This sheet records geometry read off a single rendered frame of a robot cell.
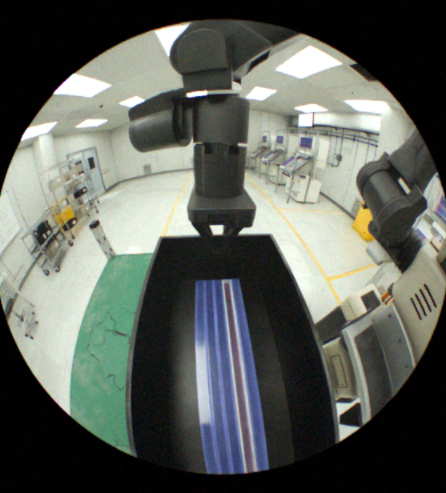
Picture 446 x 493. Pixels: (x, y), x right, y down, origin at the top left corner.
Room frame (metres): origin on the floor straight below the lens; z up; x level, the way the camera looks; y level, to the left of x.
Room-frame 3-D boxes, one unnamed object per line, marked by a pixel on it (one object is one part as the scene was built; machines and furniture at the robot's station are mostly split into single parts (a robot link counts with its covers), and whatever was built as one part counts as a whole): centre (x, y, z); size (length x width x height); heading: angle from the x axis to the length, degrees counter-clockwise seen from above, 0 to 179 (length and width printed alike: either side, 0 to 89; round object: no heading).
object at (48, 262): (1.03, 3.32, 0.50); 0.90 x 0.54 x 1.00; 19
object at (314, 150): (3.43, -2.10, 0.95); 1.36 x 0.82 x 1.90; 95
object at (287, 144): (4.88, -1.97, 0.95); 1.37 x 0.82 x 1.90; 95
